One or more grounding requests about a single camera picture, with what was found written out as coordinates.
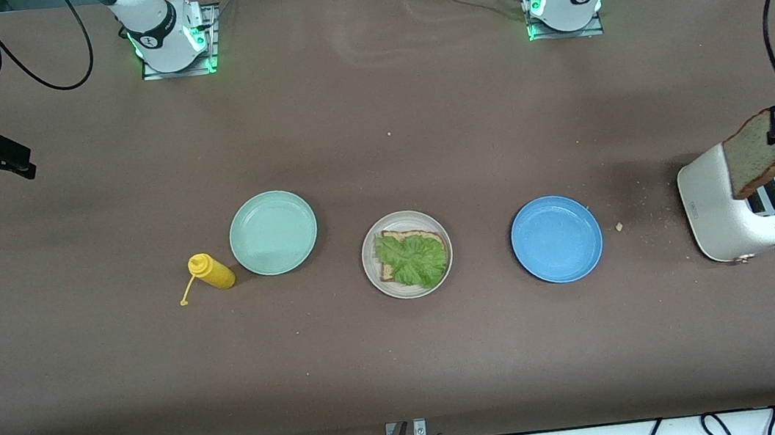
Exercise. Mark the brown bread slice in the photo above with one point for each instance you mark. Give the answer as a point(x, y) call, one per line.
point(750, 158)
point(388, 273)

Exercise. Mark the yellow mustard squeeze bottle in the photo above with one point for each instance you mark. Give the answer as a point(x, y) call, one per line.
point(213, 272)

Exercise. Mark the green lettuce leaf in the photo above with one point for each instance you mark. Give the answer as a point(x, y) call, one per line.
point(415, 262)

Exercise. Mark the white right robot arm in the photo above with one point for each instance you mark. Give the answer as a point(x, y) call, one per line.
point(158, 31)

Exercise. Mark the blue plate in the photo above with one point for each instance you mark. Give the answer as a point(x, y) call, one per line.
point(556, 239)

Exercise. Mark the mint green plate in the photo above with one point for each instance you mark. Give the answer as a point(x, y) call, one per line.
point(273, 233)

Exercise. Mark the beige plate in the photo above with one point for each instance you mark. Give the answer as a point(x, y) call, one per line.
point(411, 292)

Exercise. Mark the white two-slot toaster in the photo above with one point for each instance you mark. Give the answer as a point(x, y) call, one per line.
point(713, 222)

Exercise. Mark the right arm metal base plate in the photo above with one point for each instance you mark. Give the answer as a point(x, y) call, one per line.
point(181, 72)

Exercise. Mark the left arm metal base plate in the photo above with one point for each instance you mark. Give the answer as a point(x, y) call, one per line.
point(568, 33)

